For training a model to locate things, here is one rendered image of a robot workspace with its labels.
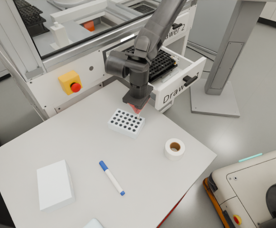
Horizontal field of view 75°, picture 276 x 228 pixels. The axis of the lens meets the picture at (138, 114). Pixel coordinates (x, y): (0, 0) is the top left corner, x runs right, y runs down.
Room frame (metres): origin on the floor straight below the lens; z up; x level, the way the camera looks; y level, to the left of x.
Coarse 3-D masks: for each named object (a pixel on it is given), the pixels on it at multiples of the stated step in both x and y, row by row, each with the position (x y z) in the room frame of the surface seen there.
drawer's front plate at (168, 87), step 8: (192, 64) 0.61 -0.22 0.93; (200, 64) 0.63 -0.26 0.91; (184, 72) 0.56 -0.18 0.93; (192, 72) 0.60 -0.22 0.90; (200, 72) 0.65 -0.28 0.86; (168, 80) 0.52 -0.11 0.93; (176, 80) 0.52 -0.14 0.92; (160, 88) 0.47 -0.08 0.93; (168, 88) 0.49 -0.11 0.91; (176, 88) 0.53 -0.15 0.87; (184, 88) 0.57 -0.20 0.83; (160, 96) 0.46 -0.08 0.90; (160, 104) 0.47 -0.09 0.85
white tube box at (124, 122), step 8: (120, 112) 0.47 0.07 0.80; (128, 112) 0.47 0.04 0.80; (112, 120) 0.43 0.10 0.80; (120, 120) 0.43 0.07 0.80; (128, 120) 0.44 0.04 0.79; (136, 120) 0.43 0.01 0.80; (144, 120) 0.44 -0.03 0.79; (112, 128) 0.41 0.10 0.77; (120, 128) 0.39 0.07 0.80; (128, 128) 0.40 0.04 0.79; (136, 128) 0.39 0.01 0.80; (128, 136) 0.38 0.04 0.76; (136, 136) 0.37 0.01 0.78
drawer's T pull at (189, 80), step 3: (183, 78) 0.55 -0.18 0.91; (186, 78) 0.55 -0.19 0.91; (189, 78) 0.55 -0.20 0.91; (192, 78) 0.55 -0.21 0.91; (195, 78) 0.55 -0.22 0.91; (186, 81) 0.54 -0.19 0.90; (189, 81) 0.53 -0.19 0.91; (192, 81) 0.53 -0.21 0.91; (186, 84) 0.51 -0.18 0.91; (189, 84) 0.52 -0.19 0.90
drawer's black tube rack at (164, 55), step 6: (126, 48) 0.78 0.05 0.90; (132, 48) 0.78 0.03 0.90; (162, 54) 0.73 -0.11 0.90; (168, 54) 0.73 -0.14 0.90; (156, 60) 0.69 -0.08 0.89; (162, 60) 0.68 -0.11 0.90; (168, 60) 0.73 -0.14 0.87; (150, 66) 0.64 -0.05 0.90; (156, 66) 0.64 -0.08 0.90; (168, 66) 0.68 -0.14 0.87; (174, 66) 0.68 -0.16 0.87; (150, 72) 0.60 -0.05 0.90; (156, 72) 0.64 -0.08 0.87; (162, 72) 0.64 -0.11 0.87; (150, 78) 0.59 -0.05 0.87; (156, 78) 0.59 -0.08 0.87
